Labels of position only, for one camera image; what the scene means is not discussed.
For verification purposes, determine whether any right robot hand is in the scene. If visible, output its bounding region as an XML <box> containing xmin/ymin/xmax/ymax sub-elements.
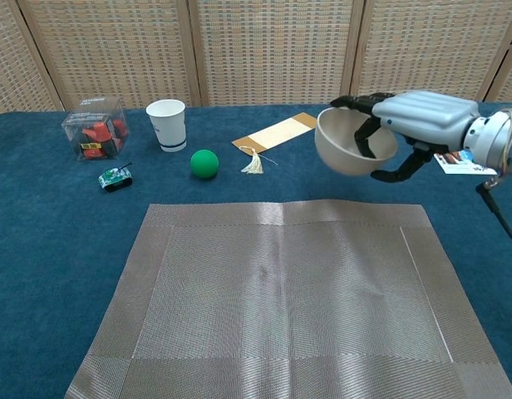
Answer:
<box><xmin>330</xmin><ymin>90</ymin><xmax>480</xmax><ymax>184</ymax></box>

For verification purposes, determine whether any white bowl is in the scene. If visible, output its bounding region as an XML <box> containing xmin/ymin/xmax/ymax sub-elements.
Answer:
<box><xmin>313</xmin><ymin>106</ymin><xmax>399</xmax><ymax>176</ymax></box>

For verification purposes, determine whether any brown woven placemat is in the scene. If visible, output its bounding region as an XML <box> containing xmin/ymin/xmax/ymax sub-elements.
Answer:
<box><xmin>63</xmin><ymin>198</ymin><xmax>512</xmax><ymax>399</ymax></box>

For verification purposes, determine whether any photo postcard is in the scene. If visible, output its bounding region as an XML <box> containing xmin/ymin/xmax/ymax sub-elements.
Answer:
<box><xmin>432</xmin><ymin>151</ymin><xmax>499</xmax><ymax>176</ymax></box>

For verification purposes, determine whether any woven folding screen panel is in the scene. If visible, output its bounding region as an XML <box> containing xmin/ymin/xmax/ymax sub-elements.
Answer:
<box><xmin>0</xmin><ymin>0</ymin><xmax>64</xmax><ymax>117</ymax></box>
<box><xmin>349</xmin><ymin>0</ymin><xmax>512</xmax><ymax>105</ymax></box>
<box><xmin>484</xmin><ymin>37</ymin><xmax>512</xmax><ymax>104</ymax></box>
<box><xmin>187</xmin><ymin>0</ymin><xmax>363</xmax><ymax>107</ymax></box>
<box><xmin>17</xmin><ymin>0</ymin><xmax>201</xmax><ymax>112</ymax></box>

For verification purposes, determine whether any beige bookmark with tassel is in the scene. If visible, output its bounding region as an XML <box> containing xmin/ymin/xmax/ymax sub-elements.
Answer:
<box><xmin>231</xmin><ymin>111</ymin><xmax>319</xmax><ymax>175</ymax></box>

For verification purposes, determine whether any green ball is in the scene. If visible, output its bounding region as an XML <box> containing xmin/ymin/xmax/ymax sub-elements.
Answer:
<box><xmin>190</xmin><ymin>149</ymin><xmax>220</xmax><ymax>180</ymax></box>

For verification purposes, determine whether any white paper cup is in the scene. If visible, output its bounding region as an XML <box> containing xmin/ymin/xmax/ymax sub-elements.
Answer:
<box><xmin>145</xmin><ymin>99</ymin><xmax>188</xmax><ymax>154</ymax></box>

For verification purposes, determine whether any green toy tank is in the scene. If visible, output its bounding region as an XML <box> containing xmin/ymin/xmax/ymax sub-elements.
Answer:
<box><xmin>97</xmin><ymin>161</ymin><xmax>135</xmax><ymax>195</ymax></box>

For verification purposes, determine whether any clear box with red toys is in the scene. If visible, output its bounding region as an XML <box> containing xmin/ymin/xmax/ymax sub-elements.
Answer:
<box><xmin>61</xmin><ymin>96</ymin><xmax>130</xmax><ymax>162</ymax></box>

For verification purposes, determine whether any blue table cover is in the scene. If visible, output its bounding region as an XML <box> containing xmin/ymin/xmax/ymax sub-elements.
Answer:
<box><xmin>0</xmin><ymin>101</ymin><xmax>512</xmax><ymax>399</ymax></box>

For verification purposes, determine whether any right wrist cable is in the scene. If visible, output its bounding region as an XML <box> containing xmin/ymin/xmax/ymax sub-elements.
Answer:
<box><xmin>475</xmin><ymin>106</ymin><xmax>512</xmax><ymax>253</ymax></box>

